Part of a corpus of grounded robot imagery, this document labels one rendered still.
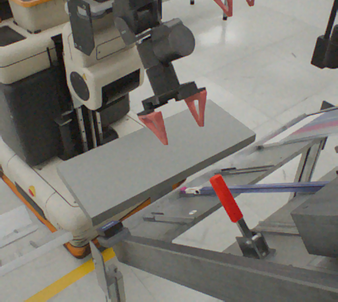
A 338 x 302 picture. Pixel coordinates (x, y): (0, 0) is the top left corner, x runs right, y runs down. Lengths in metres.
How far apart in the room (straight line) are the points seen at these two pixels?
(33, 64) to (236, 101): 1.41
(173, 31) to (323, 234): 0.45
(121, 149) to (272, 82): 1.66
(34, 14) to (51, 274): 0.98
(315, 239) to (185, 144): 0.89
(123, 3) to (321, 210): 0.52
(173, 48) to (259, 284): 0.43
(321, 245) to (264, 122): 1.98
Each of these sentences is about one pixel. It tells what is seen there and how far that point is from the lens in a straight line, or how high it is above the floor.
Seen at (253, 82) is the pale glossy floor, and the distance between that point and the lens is 2.72.
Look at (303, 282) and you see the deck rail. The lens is 0.41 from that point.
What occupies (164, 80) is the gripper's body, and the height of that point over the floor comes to 1.02.
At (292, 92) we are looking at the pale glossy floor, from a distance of 2.67.
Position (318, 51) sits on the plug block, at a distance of 0.63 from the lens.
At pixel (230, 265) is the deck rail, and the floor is 1.03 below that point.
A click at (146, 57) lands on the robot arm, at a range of 0.79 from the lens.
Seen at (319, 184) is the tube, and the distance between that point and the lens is 0.63.
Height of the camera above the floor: 1.44
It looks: 40 degrees down
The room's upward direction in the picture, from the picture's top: straight up
